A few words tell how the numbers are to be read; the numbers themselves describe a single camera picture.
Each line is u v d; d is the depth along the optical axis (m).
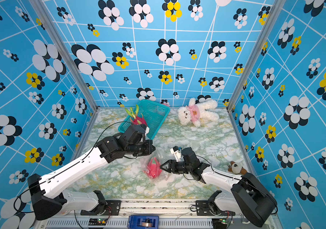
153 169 0.73
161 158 0.83
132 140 0.53
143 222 0.68
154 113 1.15
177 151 0.78
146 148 0.61
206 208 0.73
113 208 0.74
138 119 0.97
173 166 0.72
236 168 0.84
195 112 1.05
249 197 0.42
